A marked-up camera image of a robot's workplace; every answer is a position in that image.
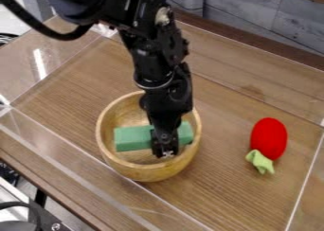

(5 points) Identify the red plush tomato toy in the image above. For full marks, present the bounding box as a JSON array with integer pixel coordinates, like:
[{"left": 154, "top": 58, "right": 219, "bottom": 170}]
[{"left": 245, "top": 117, "right": 290, "bottom": 174}]

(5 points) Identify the black cable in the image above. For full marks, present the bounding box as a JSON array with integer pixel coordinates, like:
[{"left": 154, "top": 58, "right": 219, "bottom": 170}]
[{"left": 0, "top": 202, "right": 35, "bottom": 231}]

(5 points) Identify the black metal bracket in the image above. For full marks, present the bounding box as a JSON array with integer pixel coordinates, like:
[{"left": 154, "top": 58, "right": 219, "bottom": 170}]
[{"left": 28, "top": 200, "right": 74, "bottom": 231}]

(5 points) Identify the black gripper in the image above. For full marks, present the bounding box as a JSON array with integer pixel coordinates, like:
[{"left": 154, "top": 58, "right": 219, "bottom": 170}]
[{"left": 134, "top": 62, "right": 194, "bottom": 158}]

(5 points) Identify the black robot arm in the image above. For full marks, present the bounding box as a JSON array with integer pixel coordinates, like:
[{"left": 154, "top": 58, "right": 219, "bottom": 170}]
[{"left": 0, "top": 0, "right": 193, "bottom": 157}]

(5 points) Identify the green rectangular block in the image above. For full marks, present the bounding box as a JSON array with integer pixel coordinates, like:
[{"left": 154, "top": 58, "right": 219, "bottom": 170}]
[{"left": 114, "top": 121, "right": 194, "bottom": 152}]

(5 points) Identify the brown wooden bowl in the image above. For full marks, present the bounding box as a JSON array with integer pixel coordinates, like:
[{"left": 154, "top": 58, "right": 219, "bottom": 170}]
[{"left": 95, "top": 91, "right": 203, "bottom": 182}]

